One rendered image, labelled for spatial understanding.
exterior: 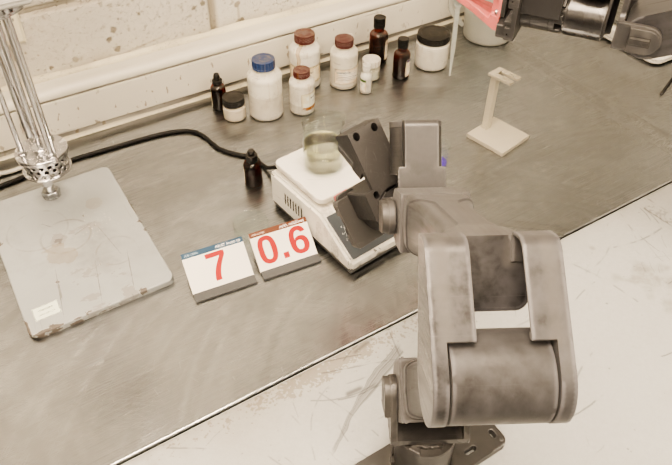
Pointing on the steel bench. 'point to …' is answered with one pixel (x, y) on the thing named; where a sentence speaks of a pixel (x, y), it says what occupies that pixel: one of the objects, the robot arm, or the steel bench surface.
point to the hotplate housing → (295, 203)
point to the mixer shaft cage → (58, 159)
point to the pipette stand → (508, 138)
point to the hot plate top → (323, 191)
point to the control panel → (349, 240)
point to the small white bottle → (366, 79)
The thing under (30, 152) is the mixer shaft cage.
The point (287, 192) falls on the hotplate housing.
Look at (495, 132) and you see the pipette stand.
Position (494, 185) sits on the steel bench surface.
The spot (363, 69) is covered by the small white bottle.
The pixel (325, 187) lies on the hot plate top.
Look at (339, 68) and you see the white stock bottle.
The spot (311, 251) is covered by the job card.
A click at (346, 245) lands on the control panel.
